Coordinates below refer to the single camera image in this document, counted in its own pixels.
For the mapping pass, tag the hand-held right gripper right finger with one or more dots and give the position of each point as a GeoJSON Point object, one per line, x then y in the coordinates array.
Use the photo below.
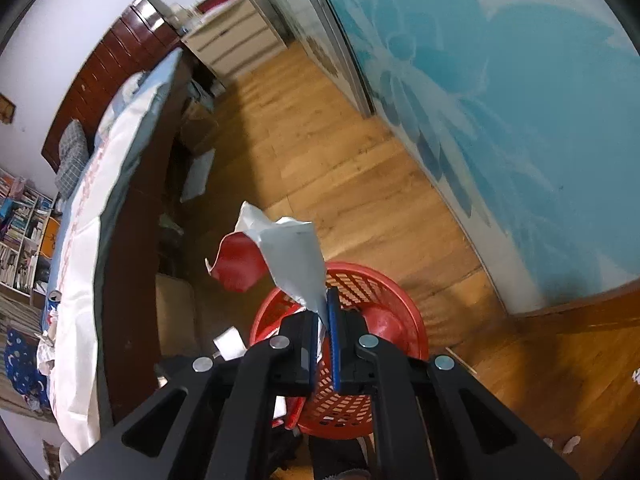
{"type": "Point", "coordinates": [334, 340]}

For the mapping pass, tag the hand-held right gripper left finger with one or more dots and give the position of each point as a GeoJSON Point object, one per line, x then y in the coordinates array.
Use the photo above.
{"type": "Point", "coordinates": [312, 342]}

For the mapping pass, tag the red plastic mesh basket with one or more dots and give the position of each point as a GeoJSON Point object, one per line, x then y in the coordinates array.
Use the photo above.
{"type": "Point", "coordinates": [380, 285]}

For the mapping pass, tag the red and white wrapper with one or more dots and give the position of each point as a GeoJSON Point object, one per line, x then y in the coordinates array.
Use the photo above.
{"type": "Point", "coordinates": [295, 260]}

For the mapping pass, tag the small white paper scrap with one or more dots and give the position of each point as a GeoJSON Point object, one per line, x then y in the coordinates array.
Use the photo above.
{"type": "Point", "coordinates": [231, 342]}

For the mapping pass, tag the beige cardboard box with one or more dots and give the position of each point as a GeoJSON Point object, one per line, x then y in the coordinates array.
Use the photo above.
{"type": "Point", "coordinates": [175, 310]}

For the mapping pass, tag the brown cardboard box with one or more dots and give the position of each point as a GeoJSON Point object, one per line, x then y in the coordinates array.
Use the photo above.
{"type": "Point", "coordinates": [197, 132]}

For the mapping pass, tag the white leaf-print blanket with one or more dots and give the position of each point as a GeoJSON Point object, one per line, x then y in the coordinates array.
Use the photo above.
{"type": "Point", "coordinates": [85, 260]}

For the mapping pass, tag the blue drink can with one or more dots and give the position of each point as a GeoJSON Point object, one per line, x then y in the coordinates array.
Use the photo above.
{"type": "Point", "coordinates": [53, 300]}

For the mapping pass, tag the white crumpled tissue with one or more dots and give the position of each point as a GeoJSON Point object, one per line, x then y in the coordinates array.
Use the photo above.
{"type": "Point", "coordinates": [46, 355]}

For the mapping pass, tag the orange printed board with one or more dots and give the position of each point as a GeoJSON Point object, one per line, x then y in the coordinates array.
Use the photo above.
{"type": "Point", "coordinates": [47, 237]}

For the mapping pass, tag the dark blue star-print cloth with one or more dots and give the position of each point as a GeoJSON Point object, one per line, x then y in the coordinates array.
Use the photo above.
{"type": "Point", "coordinates": [20, 360]}

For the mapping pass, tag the blue floral sliding door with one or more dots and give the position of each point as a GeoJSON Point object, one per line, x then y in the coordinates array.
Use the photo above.
{"type": "Point", "coordinates": [500, 85]}

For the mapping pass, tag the white bookshelf with books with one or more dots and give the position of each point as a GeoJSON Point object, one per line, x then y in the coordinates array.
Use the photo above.
{"type": "Point", "coordinates": [25, 240]}

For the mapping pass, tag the grey plaid pillow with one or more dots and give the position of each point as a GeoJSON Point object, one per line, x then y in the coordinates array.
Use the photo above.
{"type": "Point", "coordinates": [72, 152]}

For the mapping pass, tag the light blue pillow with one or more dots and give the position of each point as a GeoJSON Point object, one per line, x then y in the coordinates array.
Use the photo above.
{"type": "Point", "coordinates": [135, 87]}

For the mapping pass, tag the white drawer cabinet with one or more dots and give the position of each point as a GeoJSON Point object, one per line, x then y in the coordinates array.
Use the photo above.
{"type": "Point", "coordinates": [235, 35]}

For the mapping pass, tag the dark wooden headboard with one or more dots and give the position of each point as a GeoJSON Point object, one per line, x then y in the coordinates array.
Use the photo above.
{"type": "Point", "coordinates": [100, 75]}

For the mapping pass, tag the silver metal container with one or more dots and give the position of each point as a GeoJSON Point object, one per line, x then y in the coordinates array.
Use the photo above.
{"type": "Point", "coordinates": [148, 12]}

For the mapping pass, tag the dark wooden bed side rail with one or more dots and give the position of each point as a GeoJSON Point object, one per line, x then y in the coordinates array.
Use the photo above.
{"type": "Point", "coordinates": [135, 260]}

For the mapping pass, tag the brown square wall decoration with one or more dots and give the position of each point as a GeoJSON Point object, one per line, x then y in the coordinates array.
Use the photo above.
{"type": "Point", "coordinates": [5, 108]}

